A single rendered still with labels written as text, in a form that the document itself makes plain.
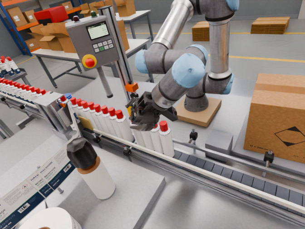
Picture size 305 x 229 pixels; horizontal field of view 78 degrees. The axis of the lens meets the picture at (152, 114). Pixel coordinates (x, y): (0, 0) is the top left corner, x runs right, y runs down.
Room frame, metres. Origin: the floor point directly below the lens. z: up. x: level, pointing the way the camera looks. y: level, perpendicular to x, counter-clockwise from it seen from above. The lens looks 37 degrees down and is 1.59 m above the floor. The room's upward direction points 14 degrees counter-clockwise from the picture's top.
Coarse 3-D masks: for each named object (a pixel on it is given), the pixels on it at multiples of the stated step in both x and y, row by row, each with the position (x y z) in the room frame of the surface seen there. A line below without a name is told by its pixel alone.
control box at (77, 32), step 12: (72, 24) 0.82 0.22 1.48; (84, 24) 0.82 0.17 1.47; (108, 24) 0.84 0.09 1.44; (72, 36) 0.81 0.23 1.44; (84, 36) 0.82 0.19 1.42; (108, 36) 0.84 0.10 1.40; (84, 48) 0.81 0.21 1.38; (84, 60) 0.81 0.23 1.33; (96, 60) 0.82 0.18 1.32; (108, 60) 0.83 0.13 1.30
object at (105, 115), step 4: (104, 108) 0.80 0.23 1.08; (104, 112) 0.80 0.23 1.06; (108, 112) 0.81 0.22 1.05; (104, 116) 0.79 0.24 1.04; (108, 116) 0.79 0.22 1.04; (104, 120) 0.80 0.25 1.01; (108, 120) 0.79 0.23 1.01; (108, 124) 0.79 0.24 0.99; (108, 128) 0.79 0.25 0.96; (112, 128) 0.79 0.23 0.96; (112, 132) 0.79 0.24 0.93; (116, 136) 0.79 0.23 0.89
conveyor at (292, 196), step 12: (156, 156) 0.59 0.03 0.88; (180, 156) 0.56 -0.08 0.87; (192, 156) 0.54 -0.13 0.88; (180, 168) 0.51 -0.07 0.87; (204, 168) 0.47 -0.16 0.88; (216, 168) 0.45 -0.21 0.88; (228, 168) 0.44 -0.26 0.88; (216, 180) 0.40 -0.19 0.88; (240, 180) 0.38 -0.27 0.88; (252, 180) 0.37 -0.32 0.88; (276, 192) 0.30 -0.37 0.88; (288, 192) 0.29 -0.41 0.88; (276, 204) 0.27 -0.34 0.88; (300, 204) 0.25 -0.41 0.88
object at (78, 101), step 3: (78, 99) 0.96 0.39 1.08; (81, 99) 0.96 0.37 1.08; (78, 102) 0.93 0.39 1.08; (78, 105) 0.94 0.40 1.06; (81, 105) 0.94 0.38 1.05; (78, 108) 0.93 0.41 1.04; (81, 108) 0.93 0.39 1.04; (81, 111) 0.93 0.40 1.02; (81, 114) 0.93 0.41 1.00; (84, 114) 0.93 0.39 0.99; (84, 117) 0.93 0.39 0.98
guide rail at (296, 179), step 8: (184, 144) 0.56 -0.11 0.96; (192, 144) 0.54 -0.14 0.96; (208, 152) 0.49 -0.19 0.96; (216, 152) 0.47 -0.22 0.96; (232, 160) 0.42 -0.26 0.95; (240, 160) 0.41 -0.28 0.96; (256, 168) 0.37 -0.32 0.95; (264, 168) 0.36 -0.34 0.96; (280, 176) 0.32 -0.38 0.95; (288, 176) 0.31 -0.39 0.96
